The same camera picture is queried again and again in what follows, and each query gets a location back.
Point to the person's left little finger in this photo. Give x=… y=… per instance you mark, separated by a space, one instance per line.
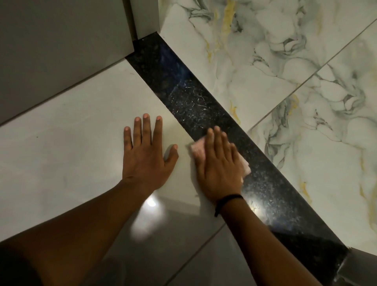
x=127 y=138

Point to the pink cleaning cloth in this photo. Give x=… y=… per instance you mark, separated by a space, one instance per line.
x=198 y=149

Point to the black wristband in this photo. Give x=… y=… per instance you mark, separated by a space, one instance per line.
x=225 y=201

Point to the person's right middle finger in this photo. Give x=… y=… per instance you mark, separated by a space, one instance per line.
x=218 y=143

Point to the grey door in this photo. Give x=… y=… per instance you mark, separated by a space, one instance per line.
x=59 y=44

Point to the person's right forearm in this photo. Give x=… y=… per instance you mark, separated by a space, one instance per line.
x=262 y=250

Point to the person's left thumb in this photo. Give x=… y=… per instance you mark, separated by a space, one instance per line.
x=172 y=154

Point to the person's left middle finger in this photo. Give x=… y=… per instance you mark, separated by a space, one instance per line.
x=146 y=129

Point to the black granite threshold strip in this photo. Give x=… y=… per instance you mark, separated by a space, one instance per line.
x=188 y=97

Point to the person's right little finger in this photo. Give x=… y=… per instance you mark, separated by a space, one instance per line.
x=235 y=154

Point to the person's right hand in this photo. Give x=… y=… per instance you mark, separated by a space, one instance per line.
x=219 y=173

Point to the person's left forearm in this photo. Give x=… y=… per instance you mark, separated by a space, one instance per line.
x=82 y=232

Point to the person's left hand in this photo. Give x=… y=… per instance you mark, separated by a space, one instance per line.
x=144 y=165

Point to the grey door frame post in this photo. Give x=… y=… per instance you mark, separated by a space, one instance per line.
x=359 y=268
x=145 y=16

